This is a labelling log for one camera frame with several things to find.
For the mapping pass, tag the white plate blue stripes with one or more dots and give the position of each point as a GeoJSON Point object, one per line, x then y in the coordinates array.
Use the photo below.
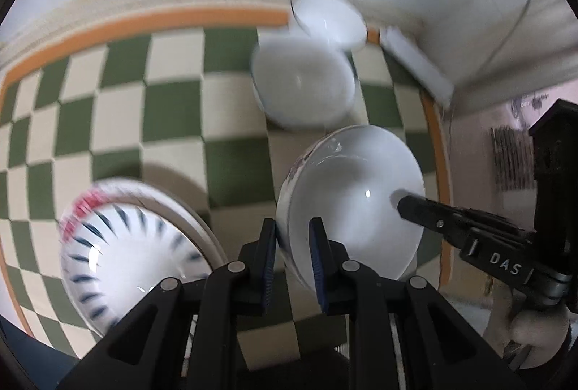
{"type": "Point", "coordinates": [116, 254]}

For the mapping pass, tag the plain white bowl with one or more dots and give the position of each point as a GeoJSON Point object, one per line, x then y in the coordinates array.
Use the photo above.
{"type": "Point", "coordinates": [301, 83]}

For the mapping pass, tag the right hand white glove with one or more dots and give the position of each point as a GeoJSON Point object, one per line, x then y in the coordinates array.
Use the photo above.
{"type": "Point", "coordinates": [545, 333]}

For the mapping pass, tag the white flat tray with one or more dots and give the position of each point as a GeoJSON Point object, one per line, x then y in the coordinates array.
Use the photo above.
{"type": "Point", "coordinates": [418, 64]}

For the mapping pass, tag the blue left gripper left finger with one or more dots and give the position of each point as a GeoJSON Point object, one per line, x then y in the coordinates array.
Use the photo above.
{"type": "Point", "coordinates": [263, 265]}

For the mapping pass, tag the white bowl dark rim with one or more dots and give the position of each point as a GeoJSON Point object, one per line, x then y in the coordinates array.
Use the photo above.
{"type": "Point", "coordinates": [335, 22]}

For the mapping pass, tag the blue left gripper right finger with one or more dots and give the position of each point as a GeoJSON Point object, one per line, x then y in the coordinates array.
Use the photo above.
{"type": "Point", "coordinates": [323, 265]}

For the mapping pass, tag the white plate pink flowers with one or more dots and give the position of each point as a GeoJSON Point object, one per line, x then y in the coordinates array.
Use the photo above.
{"type": "Point", "coordinates": [133, 192]}

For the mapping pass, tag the green checkered table mat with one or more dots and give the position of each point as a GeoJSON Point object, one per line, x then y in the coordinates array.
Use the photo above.
{"type": "Point", "coordinates": [165, 98]}

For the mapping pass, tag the white bowl floral outside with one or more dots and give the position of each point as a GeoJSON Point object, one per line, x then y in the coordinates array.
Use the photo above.
{"type": "Point", "coordinates": [353, 180]}

